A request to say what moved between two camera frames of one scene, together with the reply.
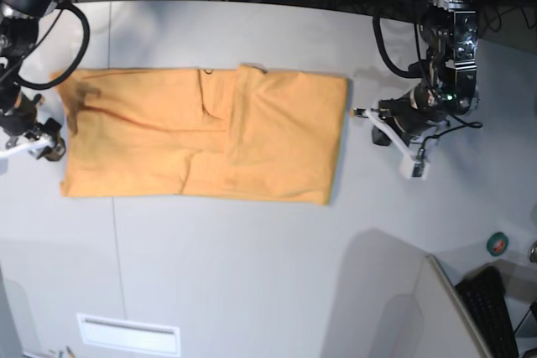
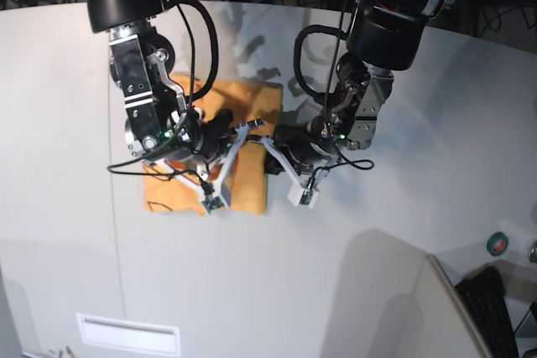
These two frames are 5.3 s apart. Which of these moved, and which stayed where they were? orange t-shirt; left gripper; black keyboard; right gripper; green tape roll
Moved: left gripper; right gripper; orange t-shirt
Stayed: green tape roll; black keyboard
